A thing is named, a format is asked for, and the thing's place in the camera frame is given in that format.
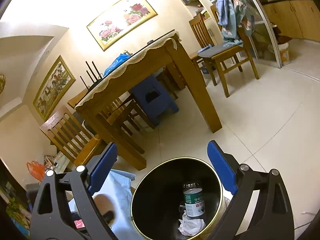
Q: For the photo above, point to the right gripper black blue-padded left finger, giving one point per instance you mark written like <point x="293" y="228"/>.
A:
<point x="66" y="197"/>

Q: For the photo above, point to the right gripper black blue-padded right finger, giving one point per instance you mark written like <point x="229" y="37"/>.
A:
<point x="272" y="217"/>

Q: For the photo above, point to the clear plastic water bottle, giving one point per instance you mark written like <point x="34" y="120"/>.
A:
<point x="193" y="202"/>

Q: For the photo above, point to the white tissue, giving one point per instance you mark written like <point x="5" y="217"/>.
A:
<point x="190" y="227"/>

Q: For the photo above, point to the red checkered card pack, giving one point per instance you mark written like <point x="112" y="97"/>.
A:
<point x="79" y="224"/>

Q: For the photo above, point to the black gold-rimmed trash bin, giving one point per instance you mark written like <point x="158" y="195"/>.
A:
<point x="158" y="202"/>

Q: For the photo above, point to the white coffee table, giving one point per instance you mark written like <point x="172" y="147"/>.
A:
<point x="59" y="163"/>

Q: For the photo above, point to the blue cartoon pig tablecloth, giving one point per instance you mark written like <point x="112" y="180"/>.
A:
<point x="117" y="186"/>

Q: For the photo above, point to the wooden chair near left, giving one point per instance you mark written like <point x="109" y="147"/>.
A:
<point x="71" y="138"/>

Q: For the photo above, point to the orange plastic bag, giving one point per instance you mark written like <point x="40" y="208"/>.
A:
<point x="37" y="170"/>

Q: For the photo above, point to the wooden dining table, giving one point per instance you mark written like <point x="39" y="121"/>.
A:
<point x="135" y="75"/>

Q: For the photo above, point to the wooden chair behind table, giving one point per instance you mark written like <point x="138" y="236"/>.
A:
<point x="118" y="112"/>

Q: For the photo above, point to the black wifi router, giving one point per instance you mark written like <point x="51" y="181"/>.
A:
<point x="95" y="77"/>

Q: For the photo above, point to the blue plastic stool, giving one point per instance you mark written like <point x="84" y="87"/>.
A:
<point x="153" y="98"/>

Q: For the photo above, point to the blue plastic bag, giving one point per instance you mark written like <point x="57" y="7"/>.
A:
<point x="116" y="63"/>

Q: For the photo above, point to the gold ceiling lamp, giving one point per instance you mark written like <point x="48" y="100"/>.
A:
<point x="2" y="83"/>

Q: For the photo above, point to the lace table cover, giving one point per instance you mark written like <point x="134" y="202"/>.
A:
<point x="121" y="69"/>

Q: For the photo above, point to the wooden chair with cushion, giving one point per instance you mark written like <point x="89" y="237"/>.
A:
<point x="218" y="54"/>

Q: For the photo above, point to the wooden chair far right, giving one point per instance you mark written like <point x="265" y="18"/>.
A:
<point x="201" y="33"/>

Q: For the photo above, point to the wooden kitchen cabinets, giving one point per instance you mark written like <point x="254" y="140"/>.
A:
<point x="295" y="18"/>

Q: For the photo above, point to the blue floral clothes on chair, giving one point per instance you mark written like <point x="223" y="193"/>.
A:
<point x="231" y="15"/>

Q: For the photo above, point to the landscape painting gold frame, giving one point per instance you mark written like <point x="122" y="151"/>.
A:
<point x="54" y="86"/>

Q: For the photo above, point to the peony painting gold frame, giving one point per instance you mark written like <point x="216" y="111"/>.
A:
<point x="118" y="20"/>

